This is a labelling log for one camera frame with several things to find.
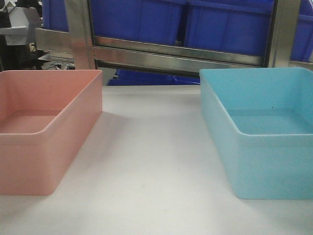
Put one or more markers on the light blue plastic box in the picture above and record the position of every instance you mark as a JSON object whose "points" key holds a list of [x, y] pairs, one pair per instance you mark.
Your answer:
{"points": [[261, 121]]}

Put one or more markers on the pink plastic box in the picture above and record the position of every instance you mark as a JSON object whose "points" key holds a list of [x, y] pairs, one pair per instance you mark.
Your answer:
{"points": [[45, 117]]}

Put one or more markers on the blue storage bin right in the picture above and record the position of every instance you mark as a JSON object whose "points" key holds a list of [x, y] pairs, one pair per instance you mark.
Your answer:
{"points": [[233, 26]]}

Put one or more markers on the blue storage bin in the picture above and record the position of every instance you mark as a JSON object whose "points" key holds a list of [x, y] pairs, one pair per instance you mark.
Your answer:
{"points": [[149, 21], [233, 26]]}

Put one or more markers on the stainless steel shelf rack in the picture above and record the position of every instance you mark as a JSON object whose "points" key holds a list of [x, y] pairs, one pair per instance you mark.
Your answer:
{"points": [[86, 51]]}

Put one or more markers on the blue storage bin left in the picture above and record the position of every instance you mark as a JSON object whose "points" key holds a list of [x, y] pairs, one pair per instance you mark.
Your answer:
{"points": [[149, 21]]}

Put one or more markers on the blue bin far right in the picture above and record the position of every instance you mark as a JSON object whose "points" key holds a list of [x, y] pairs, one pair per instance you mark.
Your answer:
{"points": [[303, 40]]}

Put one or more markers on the blue bin far left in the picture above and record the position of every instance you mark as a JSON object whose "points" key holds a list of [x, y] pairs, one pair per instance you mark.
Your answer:
{"points": [[54, 15]]}

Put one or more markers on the blue bin lower shelf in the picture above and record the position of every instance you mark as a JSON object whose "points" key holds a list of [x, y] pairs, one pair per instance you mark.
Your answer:
{"points": [[138, 78]]}

